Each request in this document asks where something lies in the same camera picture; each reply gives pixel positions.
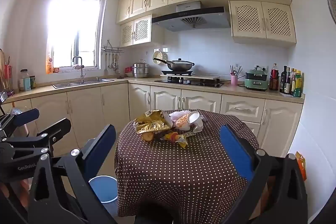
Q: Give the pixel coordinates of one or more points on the dark sauce bottle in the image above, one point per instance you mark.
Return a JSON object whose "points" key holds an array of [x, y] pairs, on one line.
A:
{"points": [[288, 83]]}

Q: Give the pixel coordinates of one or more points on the window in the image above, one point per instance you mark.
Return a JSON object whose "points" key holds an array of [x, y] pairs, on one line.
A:
{"points": [[73, 29]]}

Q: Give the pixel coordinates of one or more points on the orange white bread wrapper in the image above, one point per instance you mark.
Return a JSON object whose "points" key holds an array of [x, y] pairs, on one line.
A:
{"points": [[182, 121]]}

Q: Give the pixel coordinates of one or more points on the amber oil bottle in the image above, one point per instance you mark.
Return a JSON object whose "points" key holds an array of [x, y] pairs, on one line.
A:
{"points": [[293, 82]]}

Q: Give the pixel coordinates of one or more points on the dark wine bottle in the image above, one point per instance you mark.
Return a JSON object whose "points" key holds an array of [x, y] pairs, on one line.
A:
{"points": [[283, 81]]}

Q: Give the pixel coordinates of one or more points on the pink plastic bag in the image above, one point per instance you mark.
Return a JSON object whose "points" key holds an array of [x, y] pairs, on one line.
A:
{"points": [[177, 115]]}

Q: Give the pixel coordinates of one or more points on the white paper cup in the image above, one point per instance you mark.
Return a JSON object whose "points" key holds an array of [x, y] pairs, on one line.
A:
{"points": [[195, 119]]}

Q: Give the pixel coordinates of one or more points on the green yellow bottle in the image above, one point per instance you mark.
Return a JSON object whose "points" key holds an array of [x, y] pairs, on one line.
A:
{"points": [[298, 85]]}

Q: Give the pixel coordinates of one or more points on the teal label jar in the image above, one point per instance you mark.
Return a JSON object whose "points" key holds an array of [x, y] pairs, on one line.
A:
{"points": [[25, 81]]}

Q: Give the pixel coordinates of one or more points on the dark jar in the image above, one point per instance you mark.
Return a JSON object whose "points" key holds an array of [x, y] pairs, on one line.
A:
{"points": [[32, 82]]}

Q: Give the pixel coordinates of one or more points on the steel steamer pot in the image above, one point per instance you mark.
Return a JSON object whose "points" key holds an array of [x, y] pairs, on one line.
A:
{"points": [[141, 70]]}

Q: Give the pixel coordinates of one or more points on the yellow snack wrapper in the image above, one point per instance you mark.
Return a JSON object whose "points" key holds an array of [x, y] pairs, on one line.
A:
{"points": [[179, 140]]}

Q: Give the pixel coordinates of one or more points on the wok with lid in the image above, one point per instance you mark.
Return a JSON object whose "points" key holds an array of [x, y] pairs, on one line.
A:
{"points": [[179, 64]]}

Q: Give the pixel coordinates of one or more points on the bundle of cutlery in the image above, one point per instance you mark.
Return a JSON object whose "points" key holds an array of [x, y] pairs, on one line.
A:
{"points": [[235, 71]]}

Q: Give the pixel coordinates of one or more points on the range hood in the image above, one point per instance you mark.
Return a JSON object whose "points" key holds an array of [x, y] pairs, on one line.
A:
{"points": [[191, 16]]}

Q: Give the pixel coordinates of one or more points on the round grey lid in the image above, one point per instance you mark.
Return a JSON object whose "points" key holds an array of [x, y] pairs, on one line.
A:
{"points": [[331, 2]]}

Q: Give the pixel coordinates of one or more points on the wall utensil rack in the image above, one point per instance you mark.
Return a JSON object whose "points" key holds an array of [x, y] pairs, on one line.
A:
{"points": [[113, 49]]}

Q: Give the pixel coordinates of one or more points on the cream colander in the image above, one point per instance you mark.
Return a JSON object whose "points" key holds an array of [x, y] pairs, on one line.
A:
{"points": [[158, 58]]}

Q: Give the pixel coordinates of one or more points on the orange honeycomb pastry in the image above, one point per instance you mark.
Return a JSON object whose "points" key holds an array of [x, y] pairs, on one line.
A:
{"points": [[148, 136]]}

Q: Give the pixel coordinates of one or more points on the steel sink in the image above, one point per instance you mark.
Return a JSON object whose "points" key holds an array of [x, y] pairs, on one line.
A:
{"points": [[86, 81]]}

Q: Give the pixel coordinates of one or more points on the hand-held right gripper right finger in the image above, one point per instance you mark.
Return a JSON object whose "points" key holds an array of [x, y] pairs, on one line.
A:
{"points": [[236, 153]]}

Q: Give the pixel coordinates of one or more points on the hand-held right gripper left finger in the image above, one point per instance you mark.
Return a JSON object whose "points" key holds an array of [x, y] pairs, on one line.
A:
{"points": [[105, 145]]}

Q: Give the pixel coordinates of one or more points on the green electric cooker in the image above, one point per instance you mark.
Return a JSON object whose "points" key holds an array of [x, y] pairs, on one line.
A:
{"points": [[256, 81]]}

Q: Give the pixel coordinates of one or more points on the wooden cutting board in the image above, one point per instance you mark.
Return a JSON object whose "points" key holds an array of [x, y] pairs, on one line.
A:
{"points": [[2, 71]]}

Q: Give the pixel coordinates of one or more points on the row of hanging utensils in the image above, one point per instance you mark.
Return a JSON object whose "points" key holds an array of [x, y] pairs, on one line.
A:
{"points": [[111, 64]]}

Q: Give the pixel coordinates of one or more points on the large lattice wall cabinet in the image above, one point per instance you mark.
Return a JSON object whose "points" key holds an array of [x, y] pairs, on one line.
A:
{"points": [[262, 20]]}

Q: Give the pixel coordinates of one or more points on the gold snack bag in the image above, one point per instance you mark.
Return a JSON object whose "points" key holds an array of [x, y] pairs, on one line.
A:
{"points": [[152, 121]]}

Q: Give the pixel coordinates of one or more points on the pink utensil holder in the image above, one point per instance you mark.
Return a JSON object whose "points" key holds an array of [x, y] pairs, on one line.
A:
{"points": [[234, 80]]}

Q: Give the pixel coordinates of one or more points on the orange plastic item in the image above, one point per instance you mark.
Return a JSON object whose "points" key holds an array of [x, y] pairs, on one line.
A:
{"points": [[301, 165]]}

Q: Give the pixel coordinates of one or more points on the wall power socket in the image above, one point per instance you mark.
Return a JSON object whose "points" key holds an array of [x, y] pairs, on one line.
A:
{"points": [[260, 67]]}

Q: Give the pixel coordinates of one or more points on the red container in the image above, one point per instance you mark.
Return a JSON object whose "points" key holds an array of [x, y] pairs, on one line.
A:
{"points": [[128, 69]]}

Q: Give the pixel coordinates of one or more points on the gas stove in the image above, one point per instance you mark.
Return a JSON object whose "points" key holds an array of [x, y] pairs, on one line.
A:
{"points": [[189, 82]]}

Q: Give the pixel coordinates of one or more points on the red label bottle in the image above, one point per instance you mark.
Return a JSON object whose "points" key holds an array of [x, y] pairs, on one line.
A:
{"points": [[274, 78]]}

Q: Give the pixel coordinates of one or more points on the metal faucet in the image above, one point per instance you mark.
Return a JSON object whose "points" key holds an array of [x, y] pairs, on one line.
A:
{"points": [[82, 74]]}

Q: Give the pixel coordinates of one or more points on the black portable stove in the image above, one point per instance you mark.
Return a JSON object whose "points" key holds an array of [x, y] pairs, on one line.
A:
{"points": [[177, 72]]}

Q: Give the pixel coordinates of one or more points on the orange packet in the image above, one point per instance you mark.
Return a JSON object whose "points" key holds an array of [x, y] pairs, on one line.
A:
{"points": [[49, 66]]}

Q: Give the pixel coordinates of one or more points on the red kitchen tool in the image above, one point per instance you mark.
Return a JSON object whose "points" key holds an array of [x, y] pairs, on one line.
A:
{"points": [[9, 74]]}

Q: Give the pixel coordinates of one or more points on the brown polka dot tablecloth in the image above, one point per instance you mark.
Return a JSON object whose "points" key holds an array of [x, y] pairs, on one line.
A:
{"points": [[170, 166]]}

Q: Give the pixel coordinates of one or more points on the blue trash bin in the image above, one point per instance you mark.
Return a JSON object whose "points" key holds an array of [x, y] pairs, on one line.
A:
{"points": [[105, 187]]}

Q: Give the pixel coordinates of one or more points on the black snack packet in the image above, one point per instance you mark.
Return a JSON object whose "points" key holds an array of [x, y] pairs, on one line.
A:
{"points": [[160, 135]]}

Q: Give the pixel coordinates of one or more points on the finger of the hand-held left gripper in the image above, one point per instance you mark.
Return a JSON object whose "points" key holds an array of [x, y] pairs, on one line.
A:
{"points": [[56, 130], [26, 117]]}

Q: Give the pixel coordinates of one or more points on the stainless steel appliance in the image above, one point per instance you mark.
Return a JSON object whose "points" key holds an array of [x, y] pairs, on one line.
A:
{"points": [[23, 130]]}

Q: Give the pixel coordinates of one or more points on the cream base cabinets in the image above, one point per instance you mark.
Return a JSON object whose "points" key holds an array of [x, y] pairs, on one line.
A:
{"points": [[84, 113]]}

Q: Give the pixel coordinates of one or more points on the small lattice wall cabinet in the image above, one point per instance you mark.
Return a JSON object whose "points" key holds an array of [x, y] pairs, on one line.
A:
{"points": [[136, 29]]}

